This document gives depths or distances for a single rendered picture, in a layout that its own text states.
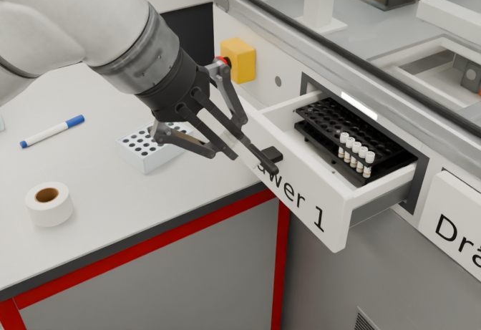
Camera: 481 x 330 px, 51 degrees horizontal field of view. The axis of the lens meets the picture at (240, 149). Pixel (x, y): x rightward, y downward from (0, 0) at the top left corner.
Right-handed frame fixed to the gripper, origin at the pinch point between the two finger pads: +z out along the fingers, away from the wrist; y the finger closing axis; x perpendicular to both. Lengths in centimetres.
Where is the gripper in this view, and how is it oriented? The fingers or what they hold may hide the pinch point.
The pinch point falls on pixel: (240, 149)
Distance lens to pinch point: 70.6
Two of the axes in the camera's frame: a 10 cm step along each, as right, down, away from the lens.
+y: 6.9, -7.2, -0.1
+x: -5.3, -5.2, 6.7
